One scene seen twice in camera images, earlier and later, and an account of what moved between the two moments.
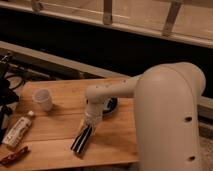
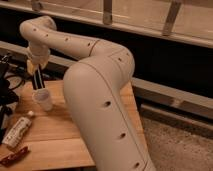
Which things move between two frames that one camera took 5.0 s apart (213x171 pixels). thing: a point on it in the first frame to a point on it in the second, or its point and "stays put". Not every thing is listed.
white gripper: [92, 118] to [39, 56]
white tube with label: [17, 130] stays put
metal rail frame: [189, 21] stays put
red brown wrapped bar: [16, 157] stays put
